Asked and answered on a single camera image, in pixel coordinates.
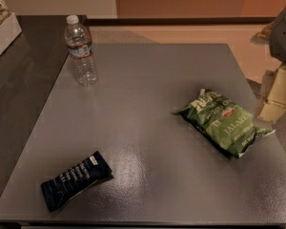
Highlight tan taped gripper finger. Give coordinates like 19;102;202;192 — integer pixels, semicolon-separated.
257;62;286;122

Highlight dark blue rxbar wrapper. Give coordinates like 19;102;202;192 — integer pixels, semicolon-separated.
41;151;112;212

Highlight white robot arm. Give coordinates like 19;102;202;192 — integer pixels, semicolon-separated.
257;7;286;122

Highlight green jalapeno chips bag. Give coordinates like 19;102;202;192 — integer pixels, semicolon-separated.
175;89;275;158

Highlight clear plastic water bottle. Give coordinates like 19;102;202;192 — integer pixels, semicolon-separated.
64;15;98;87

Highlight white box with snacks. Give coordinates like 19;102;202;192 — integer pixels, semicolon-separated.
0;0;23;66

